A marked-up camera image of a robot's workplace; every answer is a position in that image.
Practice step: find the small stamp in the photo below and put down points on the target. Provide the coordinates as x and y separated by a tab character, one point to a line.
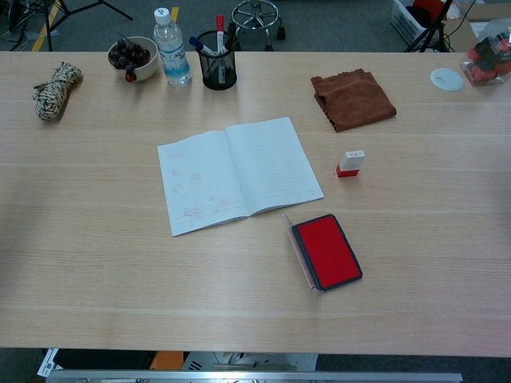
351	161

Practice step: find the white robot base chassis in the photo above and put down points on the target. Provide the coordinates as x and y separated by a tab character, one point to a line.
255	361

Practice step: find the open lined notebook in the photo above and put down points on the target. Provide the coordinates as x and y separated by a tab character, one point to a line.
239	171

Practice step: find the red ink pad case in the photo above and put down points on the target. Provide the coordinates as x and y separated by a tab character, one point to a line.
327	251

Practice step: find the black mesh pen holder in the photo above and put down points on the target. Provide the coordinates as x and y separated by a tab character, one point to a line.
217	76

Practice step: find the brown folded microfibre cloth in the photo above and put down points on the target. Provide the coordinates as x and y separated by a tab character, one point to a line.
351	99

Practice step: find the clear plastic water bottle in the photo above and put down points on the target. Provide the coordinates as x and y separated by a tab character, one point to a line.
173	56

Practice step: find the blue capped white marker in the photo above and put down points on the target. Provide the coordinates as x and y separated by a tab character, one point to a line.
197	43

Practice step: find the chrome stool base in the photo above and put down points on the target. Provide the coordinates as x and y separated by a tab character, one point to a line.
280	32

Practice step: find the cream ceramic bowl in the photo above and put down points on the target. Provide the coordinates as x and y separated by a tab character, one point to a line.
146	68

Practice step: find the red capped white marker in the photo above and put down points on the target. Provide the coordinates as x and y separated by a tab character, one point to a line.
220	23

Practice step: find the dark grape bunch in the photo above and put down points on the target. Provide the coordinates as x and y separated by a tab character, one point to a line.
127	54

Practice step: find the orange box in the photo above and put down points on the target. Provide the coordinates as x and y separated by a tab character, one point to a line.
167	361

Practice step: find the white plastic basket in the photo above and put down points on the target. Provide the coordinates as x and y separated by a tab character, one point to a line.
407	24

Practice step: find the black tripod stand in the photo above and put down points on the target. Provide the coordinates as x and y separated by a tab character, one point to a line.
429	34
48	24

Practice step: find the brown cardboard box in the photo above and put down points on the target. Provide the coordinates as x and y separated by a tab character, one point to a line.
459	30

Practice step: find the clear box with red toys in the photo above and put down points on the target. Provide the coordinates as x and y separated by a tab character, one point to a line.
485	60

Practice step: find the aluminium profile rail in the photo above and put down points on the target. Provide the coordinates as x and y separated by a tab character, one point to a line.
239	378

